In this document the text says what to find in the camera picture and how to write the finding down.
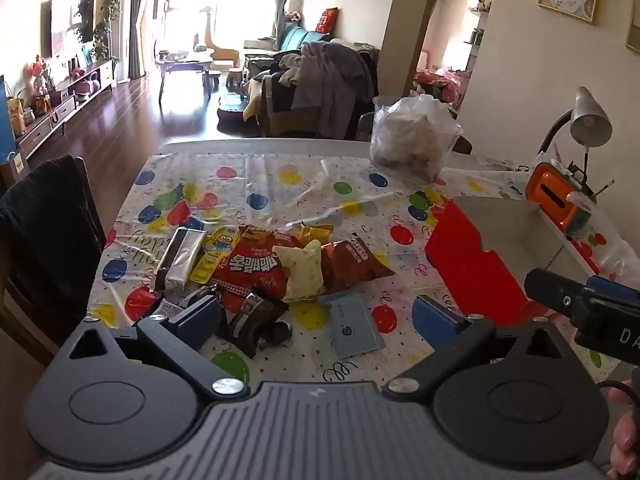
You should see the dark blue panel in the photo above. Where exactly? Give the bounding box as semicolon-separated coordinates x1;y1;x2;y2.
0;75;16;156

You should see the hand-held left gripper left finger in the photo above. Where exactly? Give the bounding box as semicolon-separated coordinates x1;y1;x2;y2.
66;296;249;402

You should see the orange green desk organizer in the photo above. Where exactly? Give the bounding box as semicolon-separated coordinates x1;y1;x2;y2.
525;157;598;233

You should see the white standing air conditioner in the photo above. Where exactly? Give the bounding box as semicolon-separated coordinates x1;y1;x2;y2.
109;0;135;83

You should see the red cushion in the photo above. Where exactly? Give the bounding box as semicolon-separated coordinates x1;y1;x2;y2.
317;7;340;35

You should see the dark brown snack packet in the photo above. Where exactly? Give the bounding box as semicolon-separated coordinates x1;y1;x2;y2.
215;292;291;358

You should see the cream snack packet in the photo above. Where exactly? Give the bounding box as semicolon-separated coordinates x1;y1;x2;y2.
272;239;326;303

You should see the grey desk lamp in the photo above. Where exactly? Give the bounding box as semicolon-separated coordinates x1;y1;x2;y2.
537;86;613;181

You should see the balloon print tablecloth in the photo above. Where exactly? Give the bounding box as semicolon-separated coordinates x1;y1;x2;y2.
87;152;640;391

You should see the light blue snack packet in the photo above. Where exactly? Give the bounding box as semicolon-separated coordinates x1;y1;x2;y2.
317;292;386;360

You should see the potted green plant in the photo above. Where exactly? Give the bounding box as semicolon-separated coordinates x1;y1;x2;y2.
92;0;123;61

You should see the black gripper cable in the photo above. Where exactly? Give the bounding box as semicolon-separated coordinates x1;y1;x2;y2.
596;379;640;467

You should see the red cardboard box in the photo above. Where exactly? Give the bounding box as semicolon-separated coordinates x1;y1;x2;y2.
425;196;601;322

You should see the wooden television cabinet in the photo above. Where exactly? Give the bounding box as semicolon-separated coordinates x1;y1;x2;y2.
15;59;117;161

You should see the translucent plastic bag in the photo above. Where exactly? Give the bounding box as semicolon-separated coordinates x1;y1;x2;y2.
570;192;640;286

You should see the teal sofa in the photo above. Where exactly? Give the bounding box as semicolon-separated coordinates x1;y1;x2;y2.
277;25;331;53

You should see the wooden coffee table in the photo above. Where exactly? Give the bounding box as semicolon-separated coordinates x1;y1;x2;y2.
155;50;216;106

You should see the television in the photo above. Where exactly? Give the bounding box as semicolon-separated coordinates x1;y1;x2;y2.
47;0;96;56

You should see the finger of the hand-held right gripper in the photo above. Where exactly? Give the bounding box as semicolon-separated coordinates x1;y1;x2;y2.
587;275;640;307
524;267;591;331

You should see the silver black snack packet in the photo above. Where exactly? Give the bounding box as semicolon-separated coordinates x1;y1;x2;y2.
154;227;207;292

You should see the wooden chair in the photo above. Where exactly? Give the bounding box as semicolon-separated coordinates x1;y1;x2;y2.
0;155;108;363

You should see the small yellow snack packet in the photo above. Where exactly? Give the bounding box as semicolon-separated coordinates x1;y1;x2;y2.
295;222;335;248

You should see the red snack bag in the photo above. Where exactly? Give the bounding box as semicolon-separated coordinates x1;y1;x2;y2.
210;225;301;313

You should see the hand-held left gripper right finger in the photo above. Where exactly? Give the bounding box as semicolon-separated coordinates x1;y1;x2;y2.
382;294;577;403

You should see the red flower decoration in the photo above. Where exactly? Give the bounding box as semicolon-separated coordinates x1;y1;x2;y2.
27;55;58;96

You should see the pile of clothes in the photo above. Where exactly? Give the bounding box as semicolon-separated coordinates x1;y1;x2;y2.
250;40;381;138

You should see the brown orange cookie bag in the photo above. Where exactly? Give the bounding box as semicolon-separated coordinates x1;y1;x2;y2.
320;232;396;295

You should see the yellow cartoon snack packet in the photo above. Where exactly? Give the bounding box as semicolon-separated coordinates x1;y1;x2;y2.
190;226;241;283

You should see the person's right hand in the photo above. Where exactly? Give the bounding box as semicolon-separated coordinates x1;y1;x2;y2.
606;385;640;477

